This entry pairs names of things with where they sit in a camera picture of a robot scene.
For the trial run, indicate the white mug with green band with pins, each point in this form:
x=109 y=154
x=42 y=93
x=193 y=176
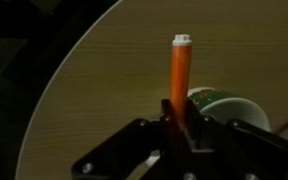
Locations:
x=237 y=106

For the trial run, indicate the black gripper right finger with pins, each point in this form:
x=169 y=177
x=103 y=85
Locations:
x=250 y=146

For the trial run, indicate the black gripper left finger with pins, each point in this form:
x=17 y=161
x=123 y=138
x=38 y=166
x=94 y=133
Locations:
x=130 y=146

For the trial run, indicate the orange marker with white cap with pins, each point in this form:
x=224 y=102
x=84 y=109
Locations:
x=180 y=73

